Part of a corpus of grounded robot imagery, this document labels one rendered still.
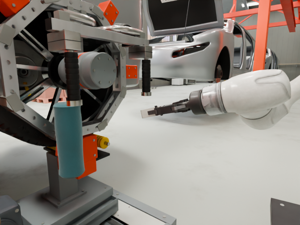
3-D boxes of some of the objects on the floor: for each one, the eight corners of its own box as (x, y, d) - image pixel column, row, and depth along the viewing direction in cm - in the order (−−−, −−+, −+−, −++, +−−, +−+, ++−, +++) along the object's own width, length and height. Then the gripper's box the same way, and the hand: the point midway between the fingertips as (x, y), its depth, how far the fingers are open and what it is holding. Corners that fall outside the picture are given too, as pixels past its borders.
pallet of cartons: (64, 97, 753) (63, 85, 745) (83, 99, 707) (82, 85, 698) (28, 102, 639) (27, 86, 630) (47, 103, 592) (46, 87, 583)
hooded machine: (175, 85, 1671) (175, 65, 1642) (183, 85, 1636) (184, 65, 1608) (171, 85, 1602) (171, 65, 1573) (179, 85, 1568) (180, 64, 1539)
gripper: (209, 87, 66) (149, 102, 79) (195, 90, 56) (128, 106, 69) (213, 110, 67) (153, 120, 80) (201, 117, 56) (133, 127, 69)
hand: (150, 112), depth 72 cm, fingers closed
